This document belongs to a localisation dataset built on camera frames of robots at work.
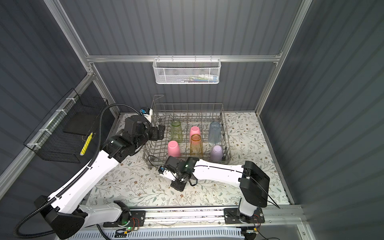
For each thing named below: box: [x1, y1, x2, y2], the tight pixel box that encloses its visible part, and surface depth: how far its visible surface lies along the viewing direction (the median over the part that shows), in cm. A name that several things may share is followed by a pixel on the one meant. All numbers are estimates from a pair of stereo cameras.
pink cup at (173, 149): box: [167, 140, 181, 158], surface depth 87 cm
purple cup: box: [210, 145, 223, 162], surface depth 85 cm
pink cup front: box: [189, 126, 201, 142], surface depth 94 cm
